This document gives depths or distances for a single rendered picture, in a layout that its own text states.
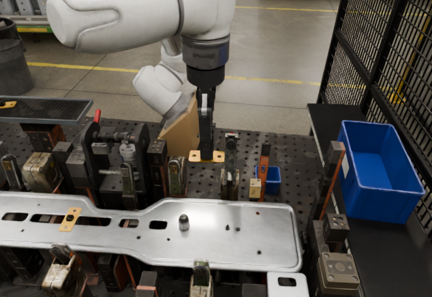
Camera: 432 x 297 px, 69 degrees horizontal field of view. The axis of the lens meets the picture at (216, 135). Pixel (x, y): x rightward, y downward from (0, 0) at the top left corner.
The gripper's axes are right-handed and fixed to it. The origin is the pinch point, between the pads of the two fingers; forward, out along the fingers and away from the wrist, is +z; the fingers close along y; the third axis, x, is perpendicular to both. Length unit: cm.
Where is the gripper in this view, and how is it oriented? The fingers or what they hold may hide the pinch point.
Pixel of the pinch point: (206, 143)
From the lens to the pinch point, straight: 72.4
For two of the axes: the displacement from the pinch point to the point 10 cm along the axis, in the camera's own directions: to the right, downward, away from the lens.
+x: 10.0, 0.3, -0.3
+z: -0.1, 7.9, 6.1
